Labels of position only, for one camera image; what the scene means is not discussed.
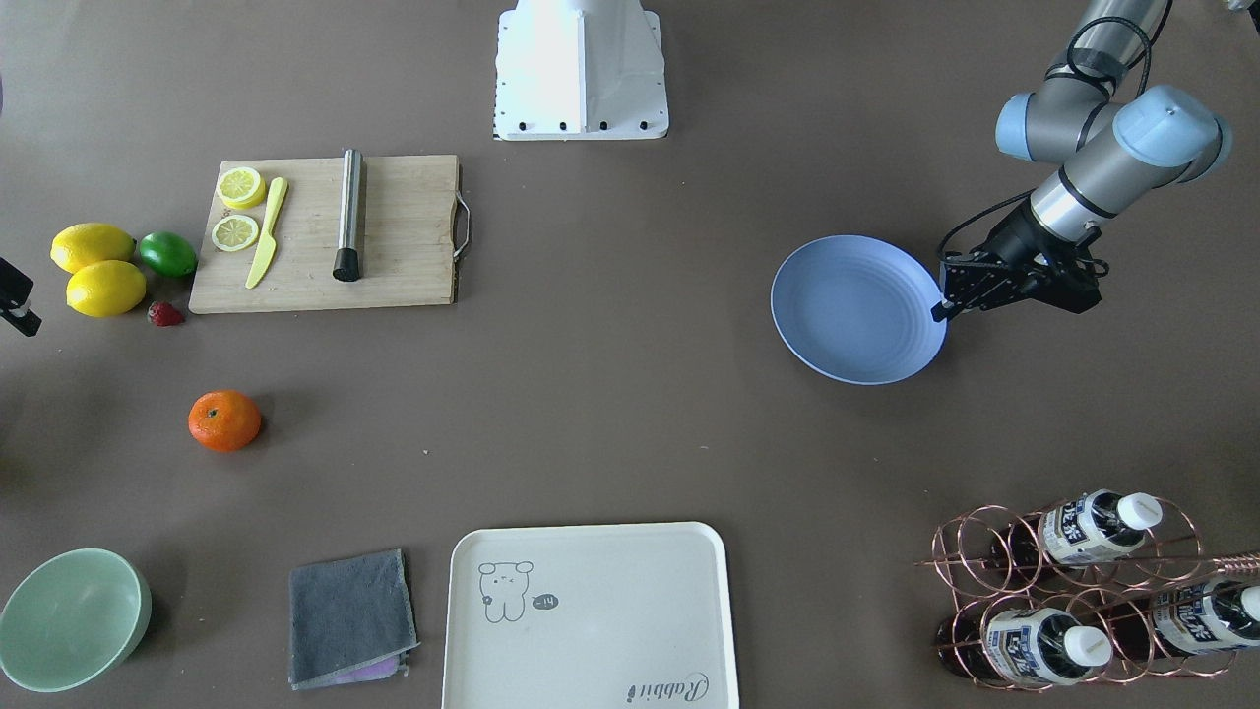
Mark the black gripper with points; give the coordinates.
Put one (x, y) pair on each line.
(1011, 241)

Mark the blue plate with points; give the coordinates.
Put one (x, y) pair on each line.
(857, 309)

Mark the orange mandarin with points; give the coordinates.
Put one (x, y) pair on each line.
(224, 420)

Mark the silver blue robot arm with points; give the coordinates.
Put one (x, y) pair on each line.
(1106, 155)

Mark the tea bottle white cap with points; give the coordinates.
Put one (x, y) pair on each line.
(1099, 526)

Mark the cream rabbit tray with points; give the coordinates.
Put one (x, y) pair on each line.
(595, 616)

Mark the wooden cutting board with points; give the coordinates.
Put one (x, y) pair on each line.
(406, 247)

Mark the steel muddler with black tip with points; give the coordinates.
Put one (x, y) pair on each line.
(347, 267)

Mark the yellow plastic knife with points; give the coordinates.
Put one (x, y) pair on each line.
(267, 244)

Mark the grey folded cloth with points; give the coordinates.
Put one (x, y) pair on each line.
(350, 620)

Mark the lemon half slice upper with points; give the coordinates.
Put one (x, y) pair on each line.
(241, 188)

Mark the lemon half slice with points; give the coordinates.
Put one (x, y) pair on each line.
(241, 188)
(234, 233)

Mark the lemon half slice lower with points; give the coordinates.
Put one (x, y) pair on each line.
(234, 233)

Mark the green lime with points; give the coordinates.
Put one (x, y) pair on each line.
(168, 254)

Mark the red strawberry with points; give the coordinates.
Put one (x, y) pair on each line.
(164, 314)

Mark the yellow lemon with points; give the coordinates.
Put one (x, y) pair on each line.
(106, 289)
(81, 245)

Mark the green ceramic bowl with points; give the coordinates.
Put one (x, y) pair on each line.
(74, 618)

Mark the copper wire bottle rack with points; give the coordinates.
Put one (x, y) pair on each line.
(1172, 555)

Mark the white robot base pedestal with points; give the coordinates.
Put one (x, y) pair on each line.
(580, 71)

